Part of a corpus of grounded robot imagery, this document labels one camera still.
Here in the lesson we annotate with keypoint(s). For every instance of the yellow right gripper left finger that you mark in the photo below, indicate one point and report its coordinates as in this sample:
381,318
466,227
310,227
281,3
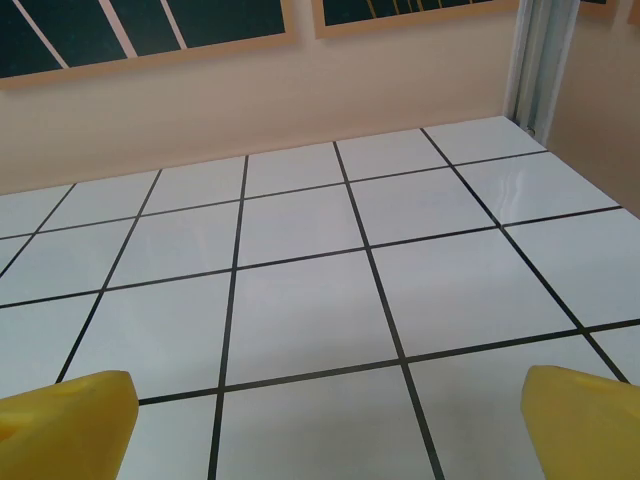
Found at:
65,430

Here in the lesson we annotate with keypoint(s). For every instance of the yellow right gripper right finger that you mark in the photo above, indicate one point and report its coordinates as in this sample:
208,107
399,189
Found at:
585,430

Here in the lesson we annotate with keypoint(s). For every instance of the aluminium corner post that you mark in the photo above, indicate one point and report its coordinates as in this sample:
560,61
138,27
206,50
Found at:
540,60

